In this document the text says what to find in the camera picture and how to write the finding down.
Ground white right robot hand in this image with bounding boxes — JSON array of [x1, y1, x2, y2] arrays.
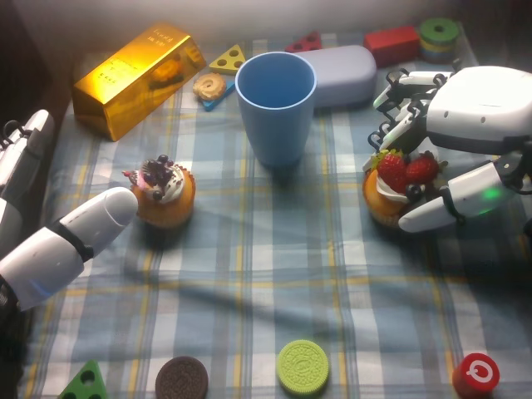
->
[[367, 66, 532, 234]]

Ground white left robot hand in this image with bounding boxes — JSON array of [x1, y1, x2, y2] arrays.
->
[[0, 108, 140, 313]]

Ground blueberry chocolate cupcake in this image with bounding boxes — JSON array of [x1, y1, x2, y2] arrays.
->
[[121, 154, 197, 229]]

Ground strawberry cupcake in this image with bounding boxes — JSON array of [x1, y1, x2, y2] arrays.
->
[[362, 149, 450, 228]]

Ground blue plastic cup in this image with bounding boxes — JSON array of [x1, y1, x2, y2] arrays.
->
[[234, 51, 318, 169]]

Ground red rectangular block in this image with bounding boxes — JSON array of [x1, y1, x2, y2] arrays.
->
[[363, 25, 420, 68]]

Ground gold bar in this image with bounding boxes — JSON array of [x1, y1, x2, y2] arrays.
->
[[71, 22, 208, 143]]

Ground lilac glasses case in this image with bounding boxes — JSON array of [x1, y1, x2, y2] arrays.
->
[[290, 44, 378, 110]]

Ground blue block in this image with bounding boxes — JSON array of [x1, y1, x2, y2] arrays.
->
[[202, 80, 236, 113]]

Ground swirl butter biscuit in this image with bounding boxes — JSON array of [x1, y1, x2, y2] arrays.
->
[[192, 72, 227, 102]]

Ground red triangle block with holes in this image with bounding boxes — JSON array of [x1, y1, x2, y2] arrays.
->
[[284, 31, 322, 54]]

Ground green triangle block with holes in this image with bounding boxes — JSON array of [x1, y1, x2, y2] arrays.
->
[[57, 359, 110, 399]]

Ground brown sandwich cookie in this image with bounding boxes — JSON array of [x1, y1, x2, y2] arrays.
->
[[154, 356, 209, 399]]

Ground blue plaid tablecloth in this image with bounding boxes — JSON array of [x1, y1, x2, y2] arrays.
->
[[18, 31, 532, 399]]

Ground yellow triangle block with holes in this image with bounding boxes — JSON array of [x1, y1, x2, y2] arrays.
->
[[208, 44, 246, 76]]

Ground green sandwich cookie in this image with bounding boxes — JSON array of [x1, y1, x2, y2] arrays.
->
[[276, 339, 331, 395]]

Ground red cylinder with white mark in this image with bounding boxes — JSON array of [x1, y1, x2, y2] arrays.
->
[[451, 352, 500, 397]]

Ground yellow ring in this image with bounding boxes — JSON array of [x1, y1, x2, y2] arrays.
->
[[419, 44, 457, 57]]

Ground green ring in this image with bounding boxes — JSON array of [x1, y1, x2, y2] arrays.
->
[[418, 17, 460, 46]]

